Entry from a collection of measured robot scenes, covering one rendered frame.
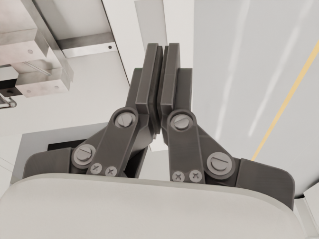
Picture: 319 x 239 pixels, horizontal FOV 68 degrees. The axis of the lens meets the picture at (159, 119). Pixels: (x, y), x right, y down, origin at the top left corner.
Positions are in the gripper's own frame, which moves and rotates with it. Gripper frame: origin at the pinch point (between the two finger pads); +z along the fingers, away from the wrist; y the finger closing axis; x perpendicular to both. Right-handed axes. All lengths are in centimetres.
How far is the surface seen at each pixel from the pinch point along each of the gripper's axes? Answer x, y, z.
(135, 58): -11.5, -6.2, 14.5
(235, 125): -207, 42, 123
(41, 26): -10.8, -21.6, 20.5
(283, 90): -156, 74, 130
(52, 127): -45, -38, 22
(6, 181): -64, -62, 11
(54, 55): -15.6, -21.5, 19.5
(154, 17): -6.5, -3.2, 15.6
